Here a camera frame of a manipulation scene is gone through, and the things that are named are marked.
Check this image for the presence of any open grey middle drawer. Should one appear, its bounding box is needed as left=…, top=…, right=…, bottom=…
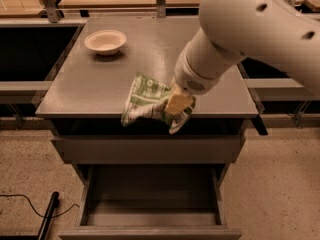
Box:
left=59, top=165, right=241, bottom=240

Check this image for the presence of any left metal post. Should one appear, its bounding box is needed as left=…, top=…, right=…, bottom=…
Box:
left=41, top=0, right=61, bottom=23

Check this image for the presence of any middle metal post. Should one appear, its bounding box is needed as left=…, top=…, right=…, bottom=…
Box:
left=156, top=0, right=166, bottom=18

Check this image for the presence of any grey drawer cabinet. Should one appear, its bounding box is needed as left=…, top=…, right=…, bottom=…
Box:
left=36, top=17, right=258, bottom=178

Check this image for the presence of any green jalapeno chip bag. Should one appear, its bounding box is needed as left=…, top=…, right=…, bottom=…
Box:
left=121, top=72, right=196, bottom=134

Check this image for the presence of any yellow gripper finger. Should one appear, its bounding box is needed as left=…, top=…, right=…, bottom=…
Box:
left=165, top=93, right=193, bottom=115
left=170, top=78, right=183, bottom=95

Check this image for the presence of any black floor bar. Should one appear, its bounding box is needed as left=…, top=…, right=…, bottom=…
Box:
left=37, top=192, right=59, bottom=240

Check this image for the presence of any metal post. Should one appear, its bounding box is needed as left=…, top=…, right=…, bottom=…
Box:
left=41, top=0, right=61, bottom=23
left=156, top=0, right=166, bottom=18

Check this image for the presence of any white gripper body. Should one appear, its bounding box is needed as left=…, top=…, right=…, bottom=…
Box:
left=174, top=48, right=220, bottom=95

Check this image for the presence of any black floor cable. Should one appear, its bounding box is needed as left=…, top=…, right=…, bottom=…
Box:
left=0, top=194, right=80, bottom=220

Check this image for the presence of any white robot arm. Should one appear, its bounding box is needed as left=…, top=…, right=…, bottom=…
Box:
left=165, top=0, right=320, bottom=115

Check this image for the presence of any grey top drawer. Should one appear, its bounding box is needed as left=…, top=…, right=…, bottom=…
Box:
left=52, top=135, right=245, bottom=164

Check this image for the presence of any white paper bowl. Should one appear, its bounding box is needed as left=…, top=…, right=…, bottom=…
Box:
left=84, top=30, right=127, bottom=56

